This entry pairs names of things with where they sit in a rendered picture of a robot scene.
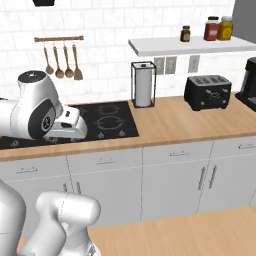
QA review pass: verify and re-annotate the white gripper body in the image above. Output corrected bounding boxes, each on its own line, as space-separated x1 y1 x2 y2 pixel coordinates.
43 115 89 140

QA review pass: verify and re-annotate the black toaster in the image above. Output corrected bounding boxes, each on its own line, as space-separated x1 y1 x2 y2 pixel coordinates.
183 74 233 112

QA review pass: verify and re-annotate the black hob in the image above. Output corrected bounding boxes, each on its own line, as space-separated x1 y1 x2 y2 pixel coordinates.
0 100 141 151

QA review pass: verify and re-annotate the grey drawer front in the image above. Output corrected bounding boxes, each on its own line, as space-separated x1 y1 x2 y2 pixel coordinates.
142 140 215 167
66 147 144 176
0 155 70 183
210 135 256 160

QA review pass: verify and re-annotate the wooden spatula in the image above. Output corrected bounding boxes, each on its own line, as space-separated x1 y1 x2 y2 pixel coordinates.
71 43 84 81

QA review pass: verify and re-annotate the wooden spoon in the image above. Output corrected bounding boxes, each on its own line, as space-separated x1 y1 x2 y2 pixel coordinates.
52 45 65 80
42 45 55 76
62 44 75 79

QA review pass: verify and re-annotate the grey cupboard door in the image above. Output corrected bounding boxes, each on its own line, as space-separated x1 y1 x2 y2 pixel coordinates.
141 158 212 222
195 151 256 215
5 175 74 239
69 165 143 230

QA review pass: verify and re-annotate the white paper towel roll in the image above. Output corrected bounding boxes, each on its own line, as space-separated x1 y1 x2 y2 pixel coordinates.
134 67 153 108

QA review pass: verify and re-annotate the black range hood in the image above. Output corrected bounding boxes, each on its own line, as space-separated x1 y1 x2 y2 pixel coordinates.
31 0 56 7

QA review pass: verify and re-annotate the small dark brown jar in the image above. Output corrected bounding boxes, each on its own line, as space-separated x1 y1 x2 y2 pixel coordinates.
180 25 192 43

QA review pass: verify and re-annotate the red jar with black lid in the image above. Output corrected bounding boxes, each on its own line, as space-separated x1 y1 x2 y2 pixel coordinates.
203 15 220 42

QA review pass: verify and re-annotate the yellow jar with grey lid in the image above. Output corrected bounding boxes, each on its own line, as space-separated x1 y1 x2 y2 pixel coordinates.
216 15 234 42

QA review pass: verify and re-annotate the black coffee machine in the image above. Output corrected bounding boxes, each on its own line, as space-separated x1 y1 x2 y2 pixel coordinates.
234 56 256 112

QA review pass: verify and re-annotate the black wire paper towel holder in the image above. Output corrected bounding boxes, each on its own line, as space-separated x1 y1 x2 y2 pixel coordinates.
130 60 157 109

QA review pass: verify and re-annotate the wooden utensil rail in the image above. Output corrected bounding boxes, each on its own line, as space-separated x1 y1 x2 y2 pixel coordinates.
33 35 85 43

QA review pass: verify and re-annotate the grey wall outlet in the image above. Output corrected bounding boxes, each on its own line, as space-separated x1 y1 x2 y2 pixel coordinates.
187 54 201 74
165 56 178 75
153 56 166 76

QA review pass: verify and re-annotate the white wall shelf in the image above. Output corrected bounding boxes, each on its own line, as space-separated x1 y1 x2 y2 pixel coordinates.
127 35 256 58

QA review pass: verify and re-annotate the grey wall cupboard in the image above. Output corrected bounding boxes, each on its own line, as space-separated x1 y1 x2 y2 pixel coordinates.
231 0 256 45

